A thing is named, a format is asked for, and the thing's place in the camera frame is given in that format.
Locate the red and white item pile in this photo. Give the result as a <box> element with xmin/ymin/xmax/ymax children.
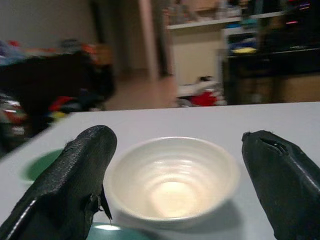
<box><xmin>175</xmin><ymin>75</ymin><xmax>227</xmax><ymax>108</ymax></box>

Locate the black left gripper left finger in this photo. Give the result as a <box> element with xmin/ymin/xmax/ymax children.
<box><xmin>0</xmin><ymin>124</ymin><xmax>118</xmax><ymax>240</ymax></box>

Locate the black desk with shelves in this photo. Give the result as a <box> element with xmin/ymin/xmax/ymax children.
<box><xmin>221</xmin><ymin>0</ymin><xmax>320</xmax><ymax>105</ymax></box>

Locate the teal plate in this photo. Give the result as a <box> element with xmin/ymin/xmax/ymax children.
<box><xmin>86</xmin><ymin>221</ymin><xmax>156</xmax><ymax>240</ymax></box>

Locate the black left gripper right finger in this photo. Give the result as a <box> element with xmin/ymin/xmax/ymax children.
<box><xmin>241</xmin><ymin>129</ymin><xmax>320</xmax><ymax>240</ymax></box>

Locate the white ceramic bowl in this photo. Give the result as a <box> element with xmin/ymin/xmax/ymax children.
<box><xmin>106</xmin><ymin>136</ymin><xmax>241</xmax><ymax>223</ymax></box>

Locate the white cabinet with shelf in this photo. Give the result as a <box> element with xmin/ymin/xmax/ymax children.
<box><xmin>165</xmin><ymin>16</ymin><xmax>243</xmax><ymax>85</ymax></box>

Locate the green cup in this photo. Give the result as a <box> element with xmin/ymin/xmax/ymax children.
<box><xmin>19</xmin><ymin>148</ymin><xmax>66</xmax><ymax>185</ymax></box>

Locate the white folding table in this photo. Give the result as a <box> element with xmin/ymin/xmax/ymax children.
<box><xmin>0</xmin><ymin>101</ymin><xmax>320</xmax><ymax>240</ymax></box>

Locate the black stand with colourful items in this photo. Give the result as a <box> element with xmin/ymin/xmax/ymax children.
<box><xmin>0</xmin><ymin>51</ymin><xmax>117</xmax><ymax>151</ymax></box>

